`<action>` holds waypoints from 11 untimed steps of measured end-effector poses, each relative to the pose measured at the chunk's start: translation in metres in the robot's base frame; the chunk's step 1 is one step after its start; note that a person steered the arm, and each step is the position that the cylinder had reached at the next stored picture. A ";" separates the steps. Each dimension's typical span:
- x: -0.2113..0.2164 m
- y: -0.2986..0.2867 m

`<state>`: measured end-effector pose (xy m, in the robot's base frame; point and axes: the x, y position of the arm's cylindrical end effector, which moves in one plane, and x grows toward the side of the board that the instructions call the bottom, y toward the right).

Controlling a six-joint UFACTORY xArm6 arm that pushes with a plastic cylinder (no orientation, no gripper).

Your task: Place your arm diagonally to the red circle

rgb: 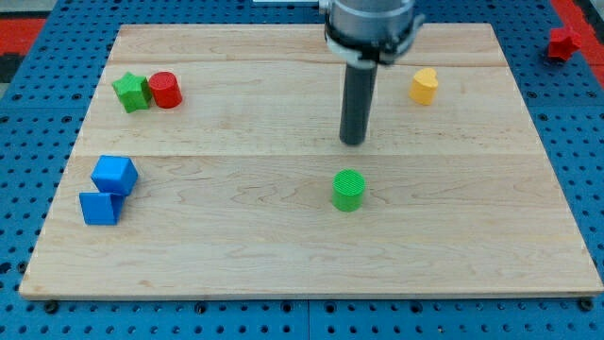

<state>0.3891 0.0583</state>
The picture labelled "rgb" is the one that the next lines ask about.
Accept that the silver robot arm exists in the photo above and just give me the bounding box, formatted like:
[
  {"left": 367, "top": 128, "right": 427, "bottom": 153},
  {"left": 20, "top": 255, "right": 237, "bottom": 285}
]
[{"left": 319, "top": 0, "right": 426, "bottom": 69}]

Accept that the green cylinder block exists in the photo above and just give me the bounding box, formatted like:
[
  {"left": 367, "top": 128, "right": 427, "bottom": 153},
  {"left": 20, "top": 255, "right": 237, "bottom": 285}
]
[{"left": 332, "top": 169, "right": 365, "bottom": 213}]

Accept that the light wooden board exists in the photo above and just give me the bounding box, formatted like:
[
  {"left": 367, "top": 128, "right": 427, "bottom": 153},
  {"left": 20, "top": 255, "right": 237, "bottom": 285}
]
[{"left": 20, "top": 24, "right": 603, "bottom": 300}]

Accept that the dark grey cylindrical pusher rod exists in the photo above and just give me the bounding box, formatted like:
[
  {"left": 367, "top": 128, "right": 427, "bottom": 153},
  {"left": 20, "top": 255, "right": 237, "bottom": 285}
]
[{"left": 340, "top": 64, "right": 378, "bottom": 145}]

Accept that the yellow heart block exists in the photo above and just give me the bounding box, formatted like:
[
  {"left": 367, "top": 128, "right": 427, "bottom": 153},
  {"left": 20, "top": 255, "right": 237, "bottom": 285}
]
[{"left": 409, "top": 68, "right": 439, "bottom": 106}]

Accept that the red cylinder block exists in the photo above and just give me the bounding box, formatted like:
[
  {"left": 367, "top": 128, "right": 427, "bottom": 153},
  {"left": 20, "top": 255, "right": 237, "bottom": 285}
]
[{"left": 148, "top": 72, "right": 183, "bottom": 109}]

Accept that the green star block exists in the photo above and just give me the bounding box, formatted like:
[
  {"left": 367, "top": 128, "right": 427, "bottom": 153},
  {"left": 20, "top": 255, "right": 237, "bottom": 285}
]
[{"left": 111, "top": 72, "right": 152, "bottom": 113}]

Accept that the blue cube block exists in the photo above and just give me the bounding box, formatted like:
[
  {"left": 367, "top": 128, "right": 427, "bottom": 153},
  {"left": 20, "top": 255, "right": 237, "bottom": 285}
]
[{"left": 91, "top": 155, "right": 139, "bottom": 196}]

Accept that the blue wedge block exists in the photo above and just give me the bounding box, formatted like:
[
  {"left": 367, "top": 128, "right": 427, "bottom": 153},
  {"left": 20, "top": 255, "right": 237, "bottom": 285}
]
[{"left": 79, "top": 193, "right": 126, "bottom": 226}]

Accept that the red star block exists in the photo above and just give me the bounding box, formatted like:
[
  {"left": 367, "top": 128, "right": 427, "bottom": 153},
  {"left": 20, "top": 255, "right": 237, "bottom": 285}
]
[{"left": 547, "top": 26, "right": 582, "bottom": 61}]

